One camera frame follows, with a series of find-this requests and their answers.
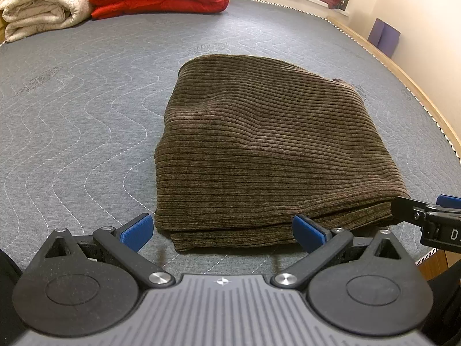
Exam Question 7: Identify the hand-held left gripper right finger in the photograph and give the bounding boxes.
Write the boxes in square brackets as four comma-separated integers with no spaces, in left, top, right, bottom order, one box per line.
[271,215,403,290]

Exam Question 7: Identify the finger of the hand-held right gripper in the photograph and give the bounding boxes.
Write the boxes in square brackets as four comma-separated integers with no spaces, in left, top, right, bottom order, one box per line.
[390,196,429,227]
[435,194,461,210]

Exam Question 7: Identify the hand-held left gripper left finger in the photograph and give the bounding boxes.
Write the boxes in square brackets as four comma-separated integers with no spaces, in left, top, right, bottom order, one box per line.
[43,213,176,289]

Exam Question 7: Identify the brown corduroy pants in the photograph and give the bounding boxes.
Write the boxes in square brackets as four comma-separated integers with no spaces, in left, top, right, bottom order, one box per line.
[154,54,412,253]

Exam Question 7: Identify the person's dark clothing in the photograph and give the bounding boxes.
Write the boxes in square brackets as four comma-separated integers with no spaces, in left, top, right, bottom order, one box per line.
[422,257,461,346]

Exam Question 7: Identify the grey quilted mattress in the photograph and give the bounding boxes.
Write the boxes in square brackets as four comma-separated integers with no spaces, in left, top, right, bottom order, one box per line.
[0,0,461,285]

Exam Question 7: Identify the cream folded blanket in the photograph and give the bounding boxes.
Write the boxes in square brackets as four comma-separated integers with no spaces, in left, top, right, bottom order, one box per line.
[0,0,95,43]

